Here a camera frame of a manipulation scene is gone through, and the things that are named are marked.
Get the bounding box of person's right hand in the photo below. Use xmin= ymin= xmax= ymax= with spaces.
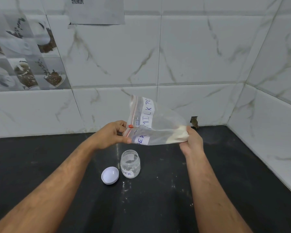
xmin=179 ymin=126 xmax=204 ymax=157

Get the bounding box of person's left hand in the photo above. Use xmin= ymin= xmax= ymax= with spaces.
xmin=95 ymin=120 xmax=133 ymax=151

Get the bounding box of clear plastic zip bag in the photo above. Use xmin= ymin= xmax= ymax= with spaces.
xmin=123 ymin=94 xmax=190 ymax=146

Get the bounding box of person's right forearm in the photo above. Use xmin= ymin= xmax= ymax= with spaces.
xmin=185 ymin=152 xmax=254 ymax=233

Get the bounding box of person's left forearm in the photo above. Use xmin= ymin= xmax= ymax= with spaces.
xmin=0 ymin=136 xmax=99 ymax=233

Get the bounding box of white powder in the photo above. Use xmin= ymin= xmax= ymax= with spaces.
xmin=166 ymin=125 xmax=190 ymax=145

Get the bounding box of clear labelled jar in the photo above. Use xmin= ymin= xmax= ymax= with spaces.
xmin=120 ymin=150 xmax=141 ymax=179

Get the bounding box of white jar lid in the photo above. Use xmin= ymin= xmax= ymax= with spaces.
xmin=101 ymin=166 xmax=120 ymax=185

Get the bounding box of white paper sheet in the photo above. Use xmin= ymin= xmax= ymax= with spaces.
xmin=64 ymin=0 xmax=126 ymax=26

